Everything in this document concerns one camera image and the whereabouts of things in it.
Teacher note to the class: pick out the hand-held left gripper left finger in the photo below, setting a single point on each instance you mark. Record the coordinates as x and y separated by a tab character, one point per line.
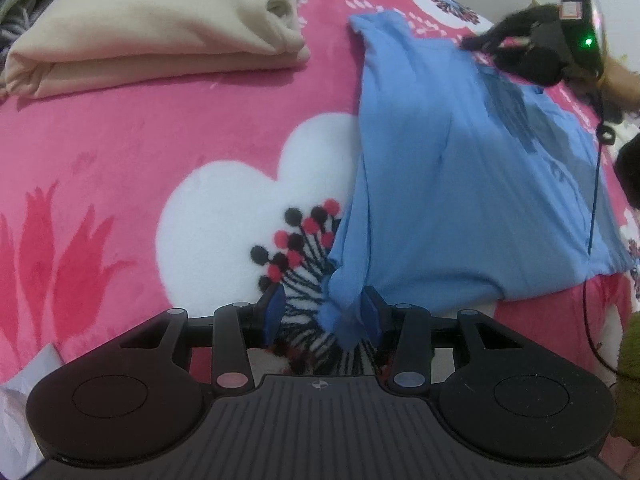
274	312

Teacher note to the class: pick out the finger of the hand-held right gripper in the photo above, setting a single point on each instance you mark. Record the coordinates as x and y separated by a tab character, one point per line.
535	62
505	30

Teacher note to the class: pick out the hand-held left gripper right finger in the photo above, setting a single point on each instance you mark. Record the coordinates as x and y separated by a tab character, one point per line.
371	312

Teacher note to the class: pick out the light blue garment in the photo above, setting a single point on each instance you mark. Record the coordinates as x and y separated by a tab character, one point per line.
450	185

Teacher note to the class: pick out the person's right hand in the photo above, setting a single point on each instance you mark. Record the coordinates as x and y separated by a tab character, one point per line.
625	87

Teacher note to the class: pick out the black cloth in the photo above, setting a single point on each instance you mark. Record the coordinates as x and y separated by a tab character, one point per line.
630	167

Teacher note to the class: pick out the pink floral blanket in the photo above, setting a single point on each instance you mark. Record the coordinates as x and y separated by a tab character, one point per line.
125	135

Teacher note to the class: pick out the person's green fuzzy clothing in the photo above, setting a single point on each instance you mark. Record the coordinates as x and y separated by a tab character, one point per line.
631	380

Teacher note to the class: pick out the white sheet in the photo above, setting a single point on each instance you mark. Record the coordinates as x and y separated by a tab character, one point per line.
20	410

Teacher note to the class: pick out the folded beige garment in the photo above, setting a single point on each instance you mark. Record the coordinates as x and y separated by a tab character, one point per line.
150	20

